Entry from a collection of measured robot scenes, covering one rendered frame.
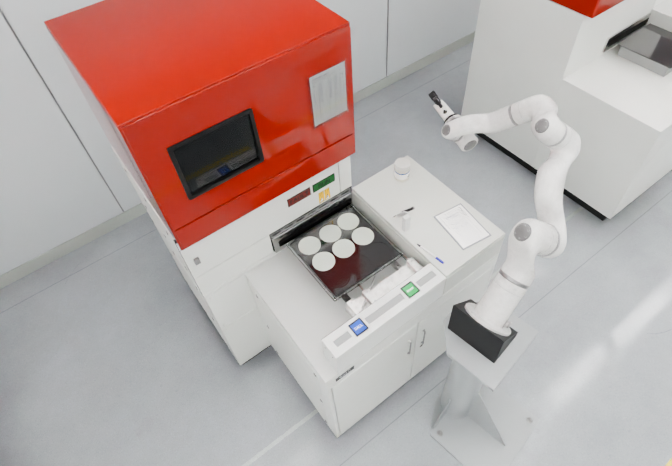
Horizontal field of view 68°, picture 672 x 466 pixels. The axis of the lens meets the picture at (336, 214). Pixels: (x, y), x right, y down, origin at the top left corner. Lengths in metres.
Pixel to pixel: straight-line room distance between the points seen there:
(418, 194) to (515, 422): 1.29
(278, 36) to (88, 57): 0.61
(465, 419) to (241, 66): 2.05
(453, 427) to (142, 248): 2.27
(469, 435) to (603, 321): 1.06
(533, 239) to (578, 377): 1.39
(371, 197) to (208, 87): 1.02
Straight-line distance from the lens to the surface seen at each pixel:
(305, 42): 1.67
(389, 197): 2.28
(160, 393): 3.06
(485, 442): 2.81
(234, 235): 2.06
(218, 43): 1.73
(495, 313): 1.93
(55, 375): 3.39
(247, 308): 2.49
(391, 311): 1.95
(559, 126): 1.94
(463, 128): 2.16
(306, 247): 2.20
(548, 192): 1.92
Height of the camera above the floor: 2.68
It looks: 50 degrees down
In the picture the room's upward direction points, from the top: 5 degrees counter-clockwise
